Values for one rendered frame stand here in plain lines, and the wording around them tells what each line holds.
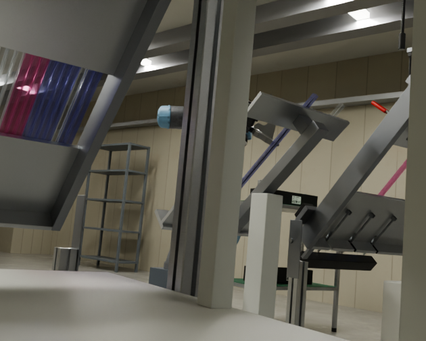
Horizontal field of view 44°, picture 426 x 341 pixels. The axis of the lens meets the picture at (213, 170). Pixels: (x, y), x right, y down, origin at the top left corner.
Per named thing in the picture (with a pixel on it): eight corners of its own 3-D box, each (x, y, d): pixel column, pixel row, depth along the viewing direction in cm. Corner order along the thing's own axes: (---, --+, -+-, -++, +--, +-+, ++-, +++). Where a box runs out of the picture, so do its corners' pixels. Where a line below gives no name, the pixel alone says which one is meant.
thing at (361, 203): (309, 240, 158) (304, 232, 160) (435, 251, 195) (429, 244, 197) (345, 193, 149) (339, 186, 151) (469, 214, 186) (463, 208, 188)
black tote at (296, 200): (263, 202, 394) (264, 187, 395) (249, 202, 408) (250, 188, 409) (316, 210, 426) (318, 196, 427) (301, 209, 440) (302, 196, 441)
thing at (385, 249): (311, 249, 157) (299, 232, 162) (437, 258, 194) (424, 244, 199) (314, 246, 156) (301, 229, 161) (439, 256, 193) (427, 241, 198)
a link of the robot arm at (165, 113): (193, 109, 217) (156, 98, 169) (218, 109, 214) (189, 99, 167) (191, 137, 217) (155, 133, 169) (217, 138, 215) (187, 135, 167)
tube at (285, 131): (206, 225, 154) (205, 222, 155) (210, 225, 155) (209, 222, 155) (314, 95, 129) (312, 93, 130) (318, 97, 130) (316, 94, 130)
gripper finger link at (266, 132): (286, 130, 146) (258, 115, 148) (276, 149, 147) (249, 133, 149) (289, 130, 148) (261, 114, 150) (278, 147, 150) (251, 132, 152)
